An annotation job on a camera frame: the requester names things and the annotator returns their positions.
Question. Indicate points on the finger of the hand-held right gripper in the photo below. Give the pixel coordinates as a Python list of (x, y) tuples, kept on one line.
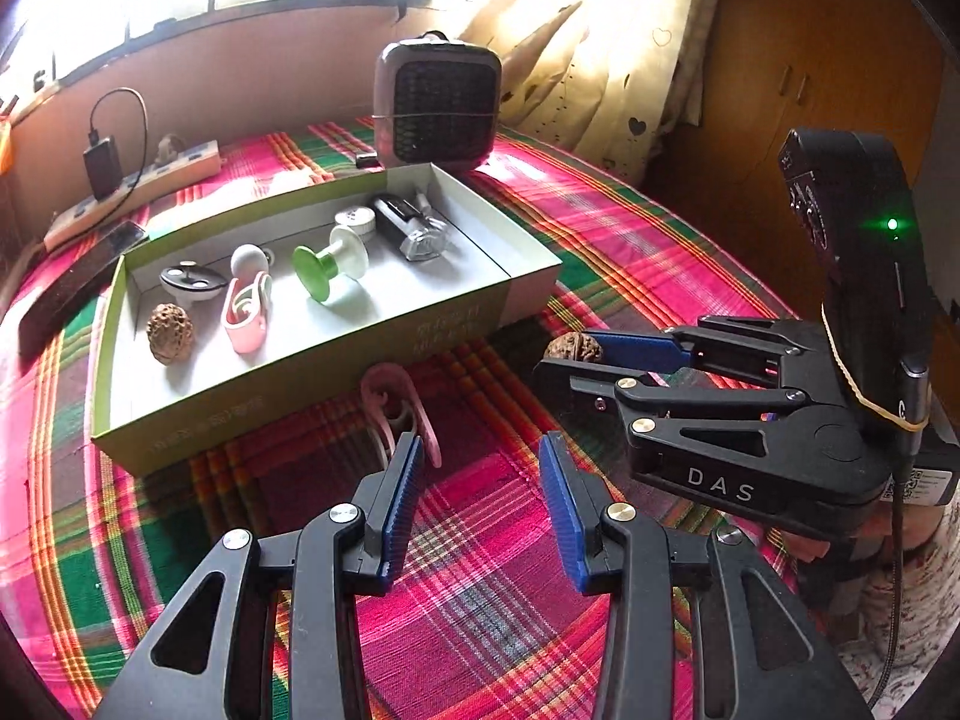
[(637, 349), (592, 382)]

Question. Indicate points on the grey fan heater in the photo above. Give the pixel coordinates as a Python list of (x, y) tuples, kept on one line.
[(439, 97)]

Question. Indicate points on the wooden wardrobe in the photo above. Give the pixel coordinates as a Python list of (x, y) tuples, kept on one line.
[(787, 52)]

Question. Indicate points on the white power strip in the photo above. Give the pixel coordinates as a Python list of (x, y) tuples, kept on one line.
[(180, 165)]

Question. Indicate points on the small wrinkled walnut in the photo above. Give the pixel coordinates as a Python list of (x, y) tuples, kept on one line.
[(570, 347)]

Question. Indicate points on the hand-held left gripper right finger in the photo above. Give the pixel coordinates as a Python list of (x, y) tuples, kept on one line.
[(562, 517)]

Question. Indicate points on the white round knob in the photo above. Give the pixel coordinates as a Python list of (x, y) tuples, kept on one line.
[(247, 259)]

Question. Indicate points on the pink winder with white earphones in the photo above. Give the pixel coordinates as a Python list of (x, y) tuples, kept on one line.
[(244, 334)]

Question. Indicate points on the white plug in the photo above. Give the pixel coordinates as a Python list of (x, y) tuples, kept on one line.
[(169, 150)]

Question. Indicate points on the pink green plaid tablecloth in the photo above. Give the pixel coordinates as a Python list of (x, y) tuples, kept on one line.
[(487, 615)]

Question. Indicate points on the cream curtain with hearts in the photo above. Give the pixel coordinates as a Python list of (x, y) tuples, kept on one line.
[(600, 52)]

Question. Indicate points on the small black plug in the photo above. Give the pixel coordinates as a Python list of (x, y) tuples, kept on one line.
[(366, 160)]

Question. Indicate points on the black clear bottle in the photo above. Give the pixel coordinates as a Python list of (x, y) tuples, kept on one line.
[(397, 217)]

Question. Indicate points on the white round cap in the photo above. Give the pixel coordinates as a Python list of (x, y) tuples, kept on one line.
[(358, 219)]

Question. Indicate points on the green cardboard box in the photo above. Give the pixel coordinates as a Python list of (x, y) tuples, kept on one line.
[(315, 382)]

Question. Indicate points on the large wrinkled walnut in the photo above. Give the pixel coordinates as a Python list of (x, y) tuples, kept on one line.
[(169, 334)]

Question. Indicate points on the green and white spool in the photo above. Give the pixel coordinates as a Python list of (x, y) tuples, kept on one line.
[(315, 270)]

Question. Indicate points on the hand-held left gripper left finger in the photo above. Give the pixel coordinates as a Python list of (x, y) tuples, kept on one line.
[(394, 517)]

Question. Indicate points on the black oval magnet holder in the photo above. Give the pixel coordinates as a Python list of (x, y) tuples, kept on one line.
[(191, 285)]

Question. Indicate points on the black flat case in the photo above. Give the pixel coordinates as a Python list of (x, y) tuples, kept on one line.
[(67, 292)]

